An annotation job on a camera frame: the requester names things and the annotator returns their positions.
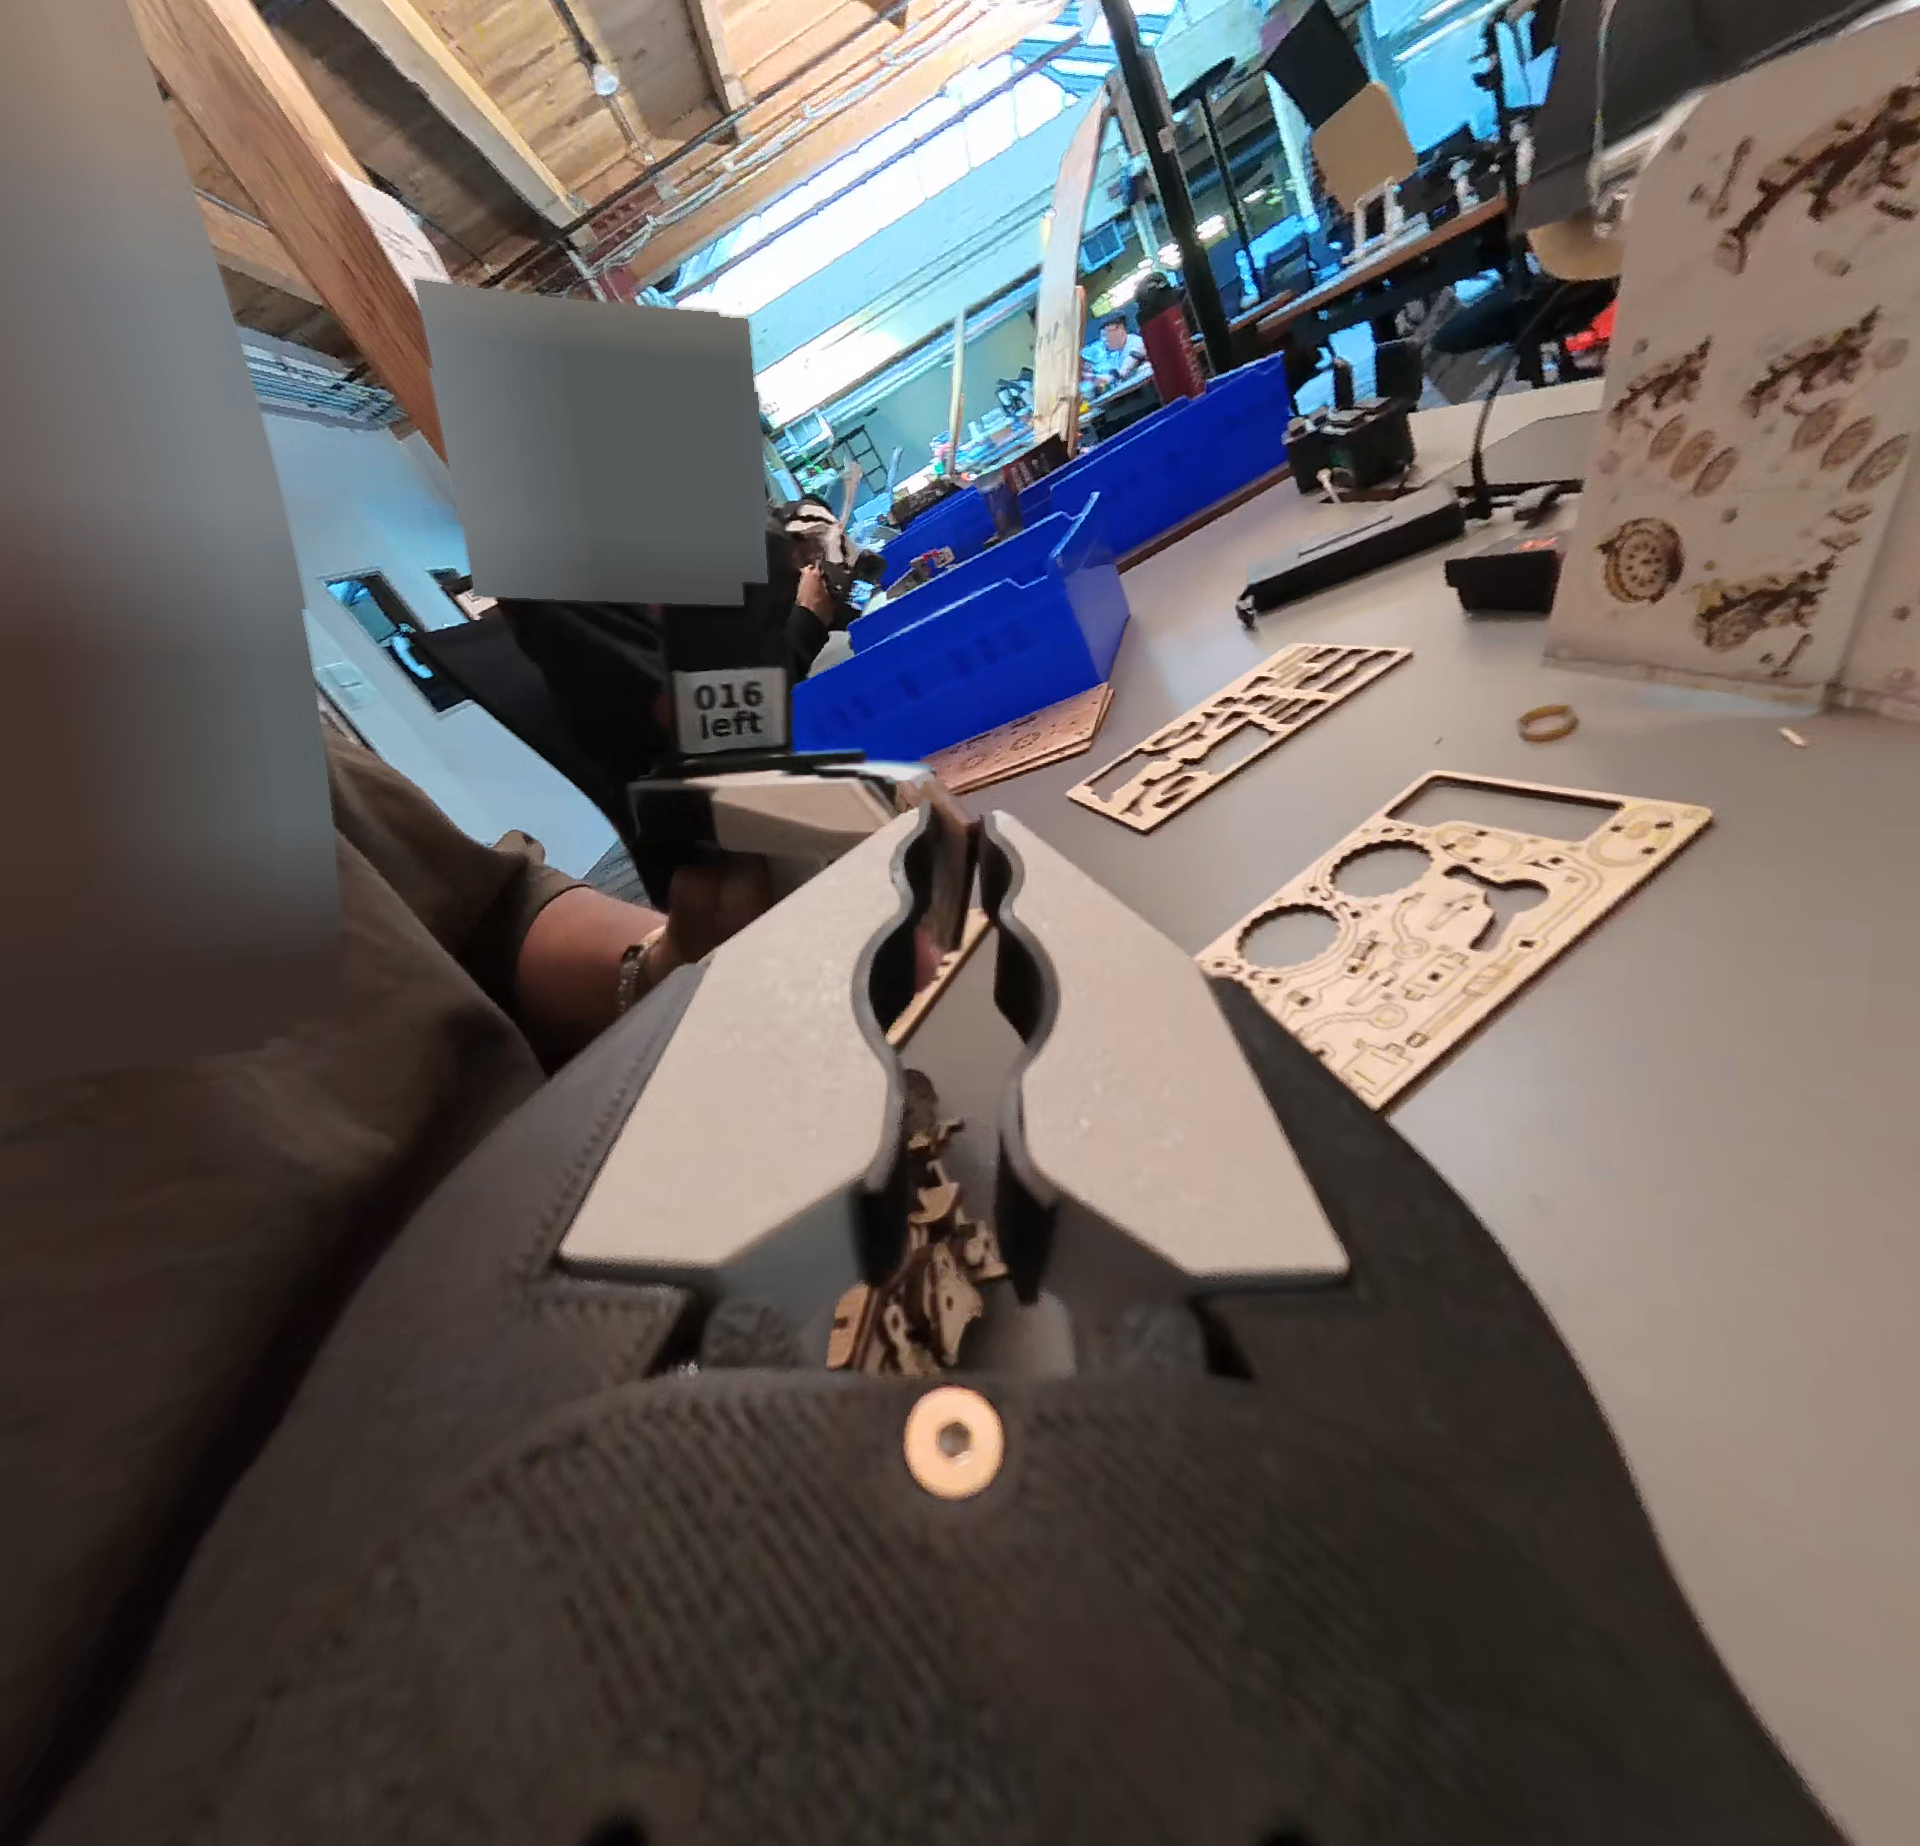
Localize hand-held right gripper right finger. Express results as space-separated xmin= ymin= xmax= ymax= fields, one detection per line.
xmin=960 ymin=811 xmax=1350 ymax=1300

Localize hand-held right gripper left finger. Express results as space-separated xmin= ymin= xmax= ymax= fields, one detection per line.
xmin=557 ymin=808 xmax=963 ymax=1300

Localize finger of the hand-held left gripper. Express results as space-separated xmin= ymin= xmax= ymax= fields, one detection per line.
xmin=705 ymin=765 xmax=944 ymax=868

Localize thin wooden puzzle piece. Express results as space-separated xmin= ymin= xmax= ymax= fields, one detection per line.
xmin=915 ymin=803 xmax=992 ymax=952

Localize wooden model assembly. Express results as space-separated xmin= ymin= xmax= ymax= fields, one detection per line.
xmin=826 ymin=1065 xmax=1009 ymax=1374

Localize wooden puzzle sheet round holes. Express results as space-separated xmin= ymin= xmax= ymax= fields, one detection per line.
xmin=1198 ymin=770 xmax=1715 ymax=1112

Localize person's left forearm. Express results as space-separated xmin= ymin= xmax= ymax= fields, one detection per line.
xmin=510 ymin=878 xmax=673 ymax=1068

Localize grey desk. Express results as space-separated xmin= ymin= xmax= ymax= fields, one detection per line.
xmin=900 ymin=372 xmax=1920 ymax=1846

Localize person's left hand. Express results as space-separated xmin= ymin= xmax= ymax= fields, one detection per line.
xmin=667 ymin=855 xmax=818 ymax=977

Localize stack of brown wooden sheets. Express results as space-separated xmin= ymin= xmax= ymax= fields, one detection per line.
xmin=931 ymin=683 xmax=1120 ymax=795

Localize blue storage bin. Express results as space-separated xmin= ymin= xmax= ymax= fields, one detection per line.
xmin=885 ymin=350 xmax=1298 ymax=587
xmin=792 ymin=493 xmax=1129 ymax=759

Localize wooden puzzle sheet narrow cutouts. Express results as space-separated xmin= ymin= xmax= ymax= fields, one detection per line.
xmin=1067 ymin=642 xmax=1412 ymax=838

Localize curved wooden board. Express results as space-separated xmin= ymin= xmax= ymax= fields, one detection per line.
xmin=1035 ymin=83 xmax=1120 ymax=457

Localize black rectangular bar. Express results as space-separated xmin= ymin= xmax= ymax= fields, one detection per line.
xmin=1237 ymin=485 xmax=1471 ymax=625

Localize small black box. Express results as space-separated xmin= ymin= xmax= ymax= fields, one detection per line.
xmin=1442 ymin=533 xmax=1570 ymax=615

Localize black pillar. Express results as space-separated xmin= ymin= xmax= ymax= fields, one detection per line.
xmin=1078 ymin=0 xmax=1234 ymax=377

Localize illustrated instruction booklet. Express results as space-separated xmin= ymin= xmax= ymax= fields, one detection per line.
xmin=1546 ymin=68 xmax=1920 ymax=713

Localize black camera device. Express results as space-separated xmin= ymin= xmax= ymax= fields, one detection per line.
xmin=1282 ymin=395 xmax=1418 ymax=502

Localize black cable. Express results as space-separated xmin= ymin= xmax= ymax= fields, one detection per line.
xmin=1457 ymin=300 xmax=1583 ymax=517

